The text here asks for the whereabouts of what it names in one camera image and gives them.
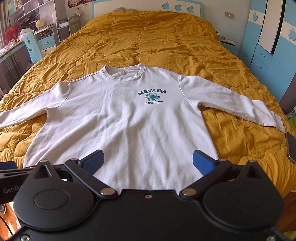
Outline white Nevada sweatshirt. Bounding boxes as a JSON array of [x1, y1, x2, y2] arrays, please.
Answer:
[[1, 64, 285, 192]]

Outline smartphone on bed edge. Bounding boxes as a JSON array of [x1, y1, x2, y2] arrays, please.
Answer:
[[286, 133, 296, 164]]

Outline blue nightstand with items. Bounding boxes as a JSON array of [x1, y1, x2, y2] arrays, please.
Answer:
[[216, 32, 237, 55]]

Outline light blue desk chair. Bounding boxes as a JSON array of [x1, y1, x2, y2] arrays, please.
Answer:
[[23, 32, 43, 64]]

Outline mustard yellow quilt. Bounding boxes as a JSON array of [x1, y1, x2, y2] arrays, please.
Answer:
[[1, 11, 295, 195]]

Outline blue white wardrobe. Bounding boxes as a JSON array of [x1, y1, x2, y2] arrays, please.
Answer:
[[239, 1, 295, 101]]

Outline grey bedside cart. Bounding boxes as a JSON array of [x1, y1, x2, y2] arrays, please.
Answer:
[[56, 14, 82, 43]]

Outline red bag on desk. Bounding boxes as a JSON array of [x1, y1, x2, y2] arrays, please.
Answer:
[[4, 25, 22, 45]]

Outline grey blue shelf desk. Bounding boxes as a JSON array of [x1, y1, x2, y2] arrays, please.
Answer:
[[0, 0, 70, 70]]

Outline white blue apple headboard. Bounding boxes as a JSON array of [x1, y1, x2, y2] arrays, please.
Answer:
[[92, 0, 203, 18]]

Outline wall light switch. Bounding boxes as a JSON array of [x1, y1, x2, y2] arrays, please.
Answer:
[[224, 11, 234, 19]]

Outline anime wall posters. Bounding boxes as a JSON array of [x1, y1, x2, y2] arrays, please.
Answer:
[[67, 0, 93, 8]]

